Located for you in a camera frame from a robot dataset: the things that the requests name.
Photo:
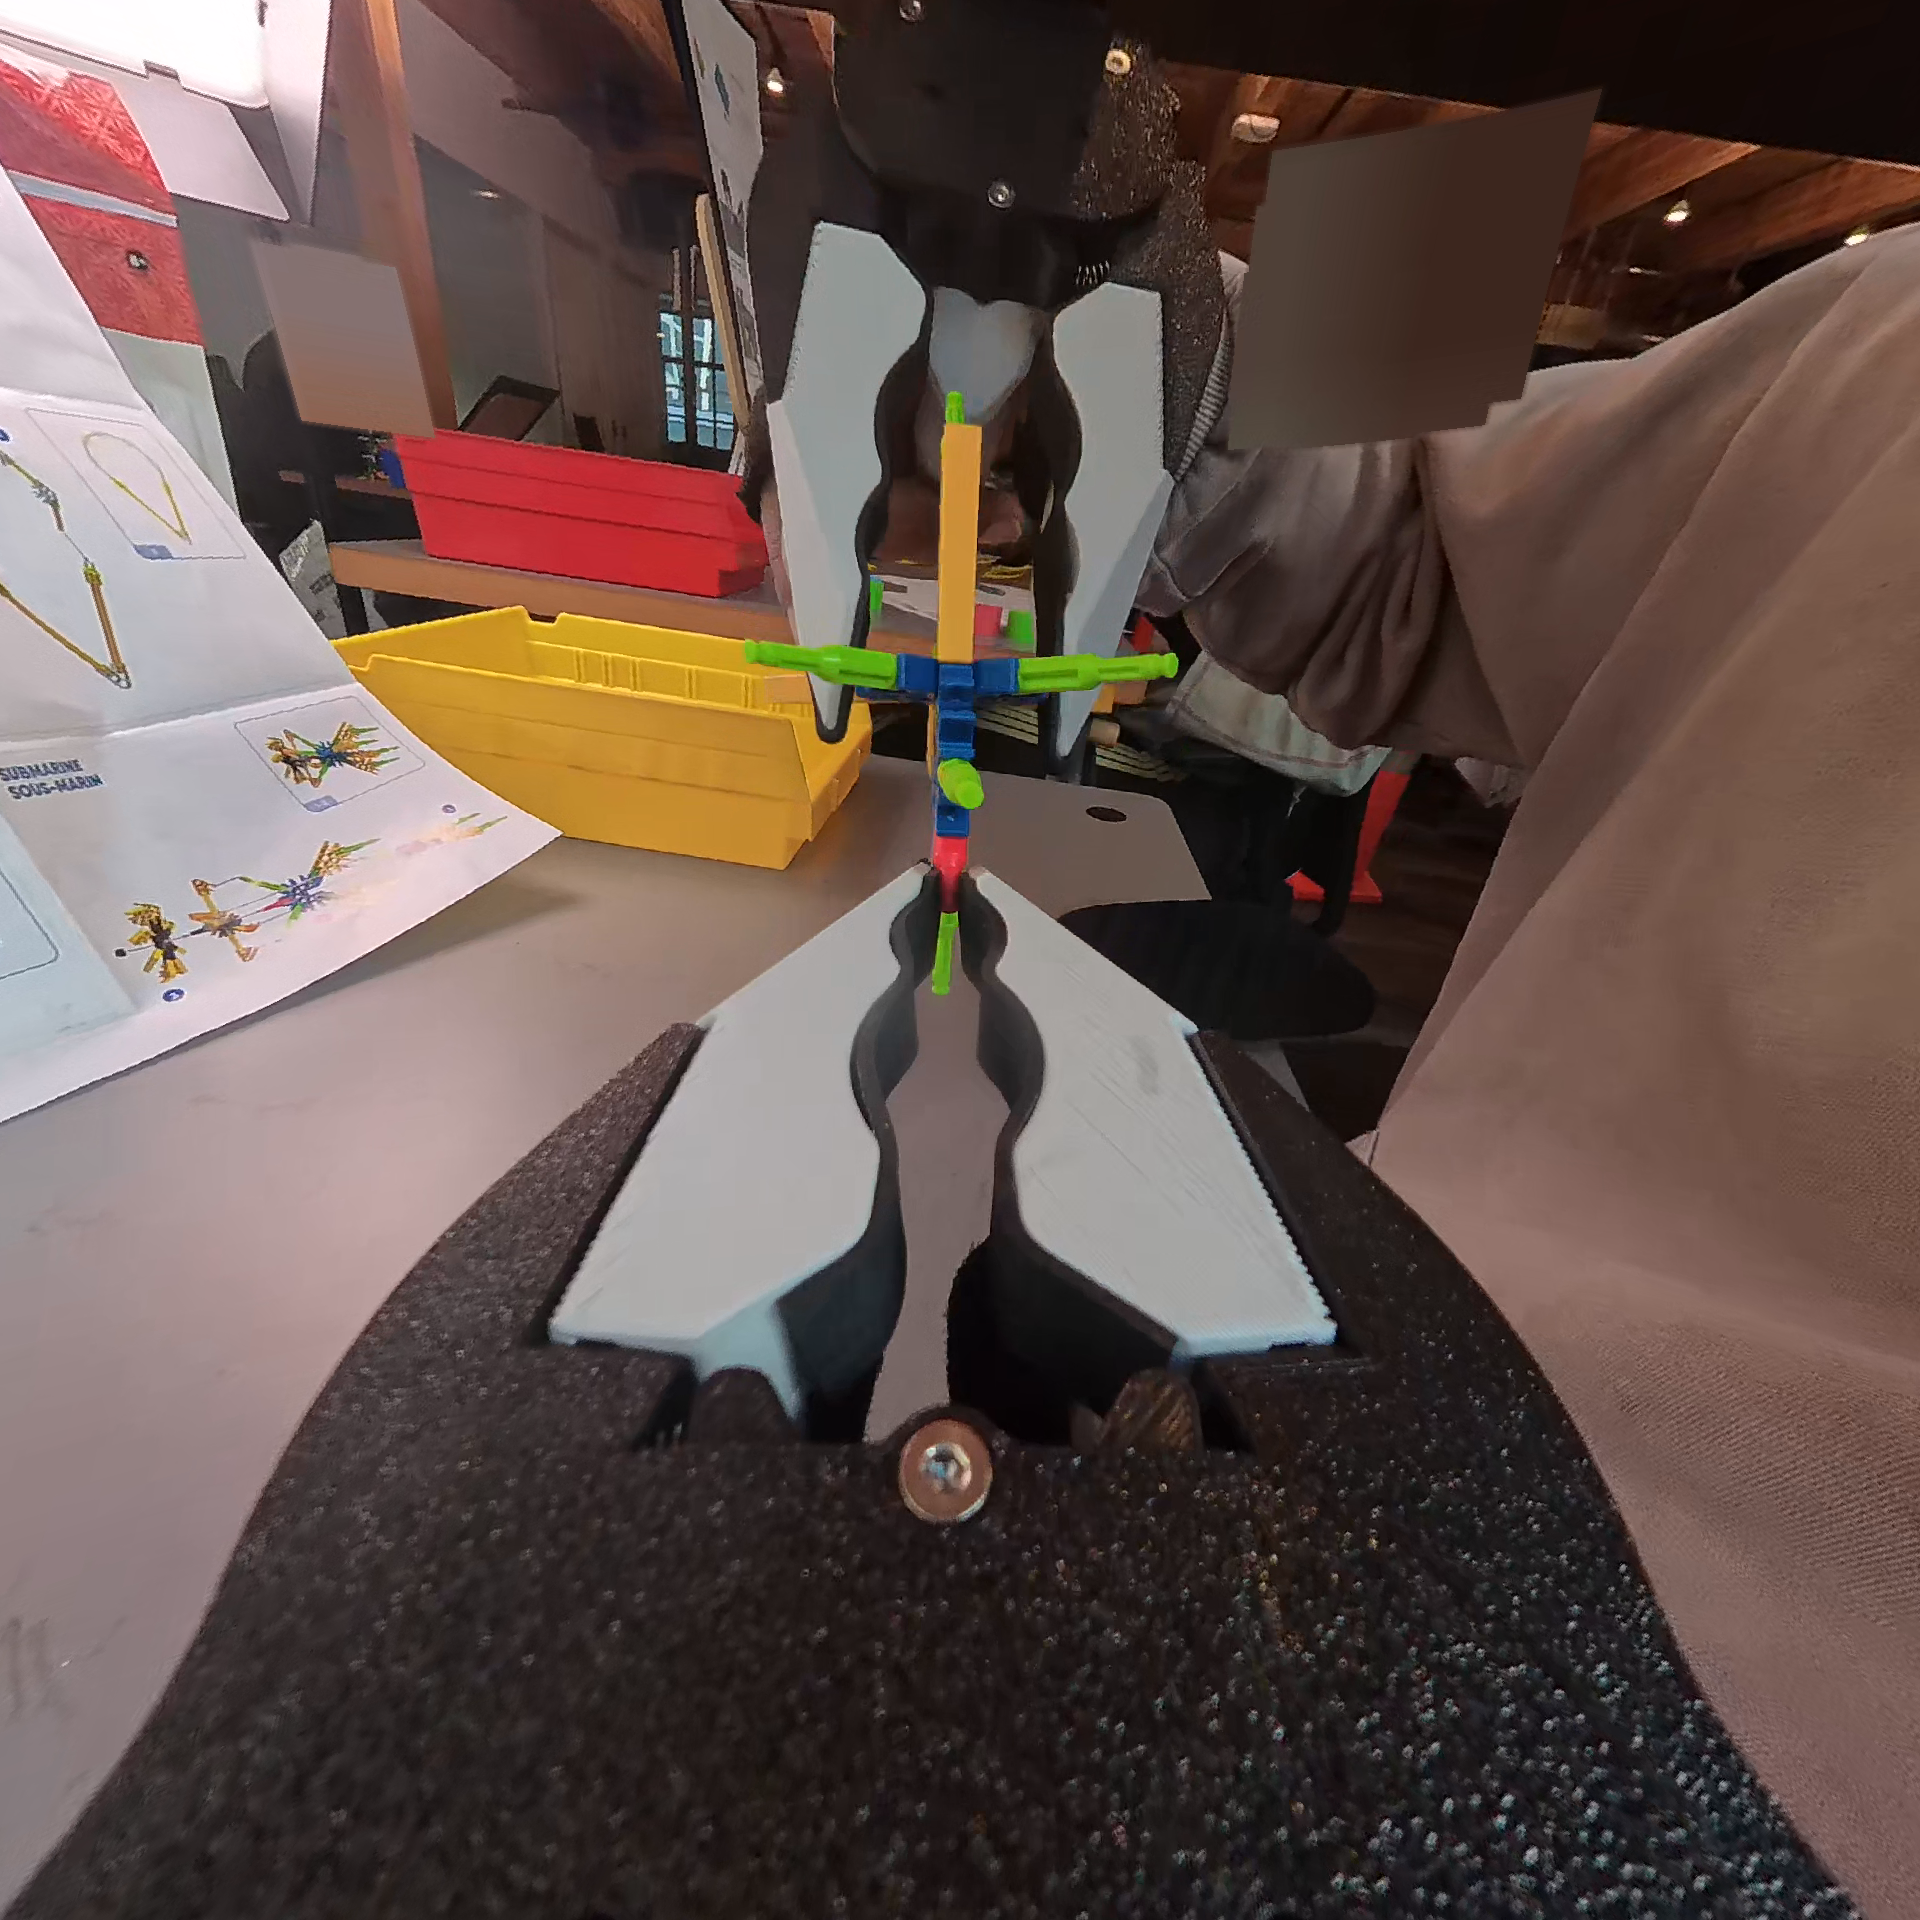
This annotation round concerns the black mesh chair seat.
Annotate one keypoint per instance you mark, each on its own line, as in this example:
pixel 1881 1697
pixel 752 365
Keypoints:
pixel 1215 966

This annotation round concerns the white instruction sheet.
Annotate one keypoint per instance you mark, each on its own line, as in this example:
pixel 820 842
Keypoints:
pixel 182 676

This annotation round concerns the person's right forearm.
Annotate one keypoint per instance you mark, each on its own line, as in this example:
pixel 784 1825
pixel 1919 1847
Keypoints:
pixel 1351 571

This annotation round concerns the yellow plastic bin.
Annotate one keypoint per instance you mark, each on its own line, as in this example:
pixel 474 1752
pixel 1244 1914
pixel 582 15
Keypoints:
pixel 601 751

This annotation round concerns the red white cardboard box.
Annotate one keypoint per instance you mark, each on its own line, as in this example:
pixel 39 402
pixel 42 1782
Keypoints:
pixel 91 210

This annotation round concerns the orange traffic cone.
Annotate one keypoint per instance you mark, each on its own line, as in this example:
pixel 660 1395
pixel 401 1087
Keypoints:
pixel 1374 841

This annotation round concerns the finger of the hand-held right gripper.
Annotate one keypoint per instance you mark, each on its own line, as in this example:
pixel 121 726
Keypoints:
pixel 826 418
pixel 1126 451

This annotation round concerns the whiteboard on stand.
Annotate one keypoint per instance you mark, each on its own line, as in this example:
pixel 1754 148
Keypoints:
pixel 728 106

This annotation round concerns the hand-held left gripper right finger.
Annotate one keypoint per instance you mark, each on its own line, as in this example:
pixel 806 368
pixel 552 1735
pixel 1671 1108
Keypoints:
pixel 1170 1185

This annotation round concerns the person's right hand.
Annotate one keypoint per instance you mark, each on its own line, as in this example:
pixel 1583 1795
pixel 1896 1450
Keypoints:
pixel 1020 494

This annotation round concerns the grey desk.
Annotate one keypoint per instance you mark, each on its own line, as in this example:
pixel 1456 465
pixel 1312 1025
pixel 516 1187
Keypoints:
pixel 301 1201

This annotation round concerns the person's torso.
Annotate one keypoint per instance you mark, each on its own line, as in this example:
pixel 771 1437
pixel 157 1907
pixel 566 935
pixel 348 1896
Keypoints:
pixel 1724 1049

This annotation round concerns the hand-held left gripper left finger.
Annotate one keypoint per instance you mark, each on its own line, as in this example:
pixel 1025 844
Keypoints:
pixel 721 1185

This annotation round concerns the large blue green toy assembly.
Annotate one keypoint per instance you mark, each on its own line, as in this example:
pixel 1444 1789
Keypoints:
pixel 809 661

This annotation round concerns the red plastic bin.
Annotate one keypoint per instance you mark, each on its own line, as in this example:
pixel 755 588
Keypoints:
pixel 572 510

